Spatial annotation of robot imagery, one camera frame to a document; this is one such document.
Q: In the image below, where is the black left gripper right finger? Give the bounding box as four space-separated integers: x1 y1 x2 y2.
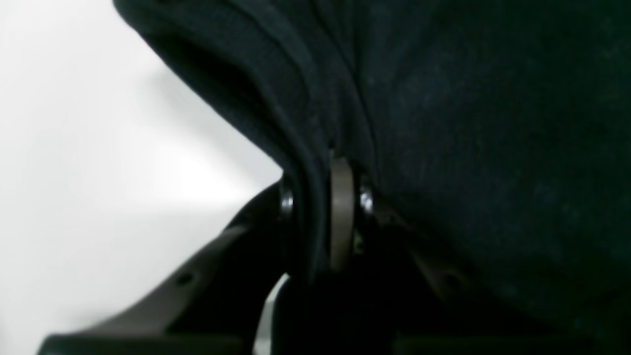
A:
329 157 473 301

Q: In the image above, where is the black T-shirt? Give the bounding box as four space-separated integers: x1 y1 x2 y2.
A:
113 0 631 355

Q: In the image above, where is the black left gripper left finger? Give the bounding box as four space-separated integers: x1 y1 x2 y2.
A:
39 178 294 355

